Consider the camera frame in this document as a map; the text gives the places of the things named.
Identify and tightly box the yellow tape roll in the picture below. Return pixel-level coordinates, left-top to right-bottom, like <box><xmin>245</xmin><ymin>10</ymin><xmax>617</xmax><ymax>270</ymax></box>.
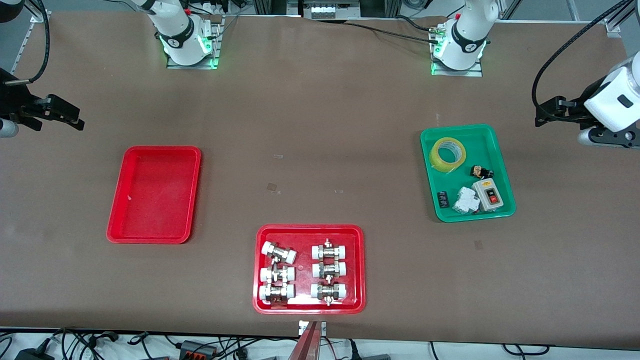
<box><xmin>429</xmin><ymin>137</ymin><xmax>467</xmax><ymax>174</ymax></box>

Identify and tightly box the green plastic tray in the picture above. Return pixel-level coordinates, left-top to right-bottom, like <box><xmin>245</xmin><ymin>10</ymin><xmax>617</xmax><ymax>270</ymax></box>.
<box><xmin>420</xmin><ymin>123</ymin><xmax>517</xmax><ymax>223</ymax></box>

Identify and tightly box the red plastic tray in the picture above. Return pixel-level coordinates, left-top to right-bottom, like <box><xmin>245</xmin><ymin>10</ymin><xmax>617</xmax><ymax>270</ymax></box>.
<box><xmin>106</xmin><ymin>145</ymin><xmax>202</xmax><ymax>245</ymax></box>
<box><xmin>252</xmin><ymin>224</ymin><xmax>366</xmax><ymax>315</ymax></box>

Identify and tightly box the white circuit breaker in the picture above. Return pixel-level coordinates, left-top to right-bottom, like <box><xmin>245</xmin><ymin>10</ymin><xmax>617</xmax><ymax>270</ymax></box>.
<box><xmin>452</xmin><ymin>186</ymin><xmax>481</xmax><ymax>215</ymax></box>

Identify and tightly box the black power adapter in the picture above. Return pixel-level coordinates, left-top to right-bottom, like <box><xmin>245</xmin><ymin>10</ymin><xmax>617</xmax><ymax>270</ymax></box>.
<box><xmin>14</xmin><ymin>346</ymin><xmax>55</xmax><ymax>360</ymax></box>

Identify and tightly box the grey terminal block device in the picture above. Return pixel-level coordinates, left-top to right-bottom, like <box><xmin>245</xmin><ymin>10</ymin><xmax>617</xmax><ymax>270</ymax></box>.
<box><xmin>302</xmin><ymin>0</ymin><xmax>362</xmax><ymax>21</ymax></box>

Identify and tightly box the brass fitting with white caps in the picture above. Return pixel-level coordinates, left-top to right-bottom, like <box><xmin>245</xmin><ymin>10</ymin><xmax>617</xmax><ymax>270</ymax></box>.
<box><xmin>311</xmin><ymin>239</ymin><xmax>348</xmax><ymax>261</ymax></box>
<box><xmin>261</xmin><ymin>241</ymin><xmax>297</xmax><ymax>265</ymax></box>
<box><xmin>310</xmin><ymin>281</ymin><xmax>347</xmax><ymax>306</ymax></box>
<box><xmin>258</xmin><ymin>283</ymin><xmax>296</xmax><ymax>305</ymax></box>
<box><xmin>312</xmin><ymin>260</ymin><xmax>348</xmax><ymax>279</ymax></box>
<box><xmin>259</xmin><ymin>265</ymin><xmax>296</xmax><ymax>284</ymax></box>

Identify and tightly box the grey orange connector box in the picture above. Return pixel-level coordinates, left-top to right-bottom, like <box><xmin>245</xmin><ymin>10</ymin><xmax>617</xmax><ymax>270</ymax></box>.
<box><xmin>178</xmin><ymin>340</ymin><xmax>218</xmax><ymax>359</ymax></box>

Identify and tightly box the red aluminium profile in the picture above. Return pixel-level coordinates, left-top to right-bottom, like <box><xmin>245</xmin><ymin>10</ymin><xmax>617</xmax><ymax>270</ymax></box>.
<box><xmin>287</xmin><ymin>321</ymin><xmax>323</xmax><ymax>360</ymax></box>

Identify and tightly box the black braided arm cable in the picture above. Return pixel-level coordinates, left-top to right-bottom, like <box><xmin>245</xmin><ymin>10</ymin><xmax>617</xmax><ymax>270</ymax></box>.
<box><xmin>7</xmin><ymin>0</ymin><xmax>51</xmax><ymax>84</ymax></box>
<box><xmin>531</xmin><ymin>0</ymin><xmax>636</xmax><ymax>119</ymax></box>

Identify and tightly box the grey switch box red button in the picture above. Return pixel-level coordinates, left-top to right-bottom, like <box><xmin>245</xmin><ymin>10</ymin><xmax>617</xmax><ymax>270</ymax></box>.
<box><xmin>470</xmin><ymin>178</ymin><xmax>502</xmax><ymax>212</ymax></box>

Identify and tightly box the aluminium arm base plate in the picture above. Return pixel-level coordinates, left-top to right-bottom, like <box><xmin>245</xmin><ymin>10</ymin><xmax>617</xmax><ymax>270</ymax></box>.
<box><xmin>166</xmin><ymin>15</ymin><xmax>223</xmax><ymax>70</ymax></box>
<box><xmin>431</xmin><ymin>25</ymin><xmax>484</xmax><ymax>77</ymax></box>

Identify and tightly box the black table cable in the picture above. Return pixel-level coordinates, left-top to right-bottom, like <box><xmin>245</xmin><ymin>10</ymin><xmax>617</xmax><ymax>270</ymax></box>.
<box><xmin>395</xmin><ymin>15</ymin><xmax>441</xmax><ymax>33</ymax></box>
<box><xmin>345</xmin><ymin>21</ymin><xmax>443</xmax><ymax>45</ymax></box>

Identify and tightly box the small silver bracket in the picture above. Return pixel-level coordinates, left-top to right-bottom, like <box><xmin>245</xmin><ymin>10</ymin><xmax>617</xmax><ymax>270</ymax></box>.
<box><xmin>298</xmin><ymin>320</ymin><xmax>327</xmax><ymax>337</ymax></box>

